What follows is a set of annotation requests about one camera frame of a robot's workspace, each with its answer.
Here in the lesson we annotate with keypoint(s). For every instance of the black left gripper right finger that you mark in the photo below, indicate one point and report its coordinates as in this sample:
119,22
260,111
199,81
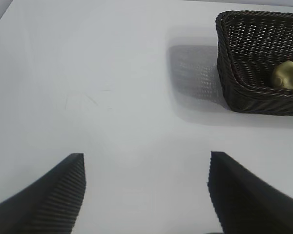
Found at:
246,202

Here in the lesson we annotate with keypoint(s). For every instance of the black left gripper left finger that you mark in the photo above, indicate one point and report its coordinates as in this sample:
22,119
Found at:
44,202

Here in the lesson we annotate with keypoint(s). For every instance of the pale yellow egg yolk pastry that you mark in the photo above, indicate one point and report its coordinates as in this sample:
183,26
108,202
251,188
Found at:
289,74

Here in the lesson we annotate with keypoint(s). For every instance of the dark brown woven basket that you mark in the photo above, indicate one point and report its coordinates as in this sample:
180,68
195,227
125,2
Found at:
249,63

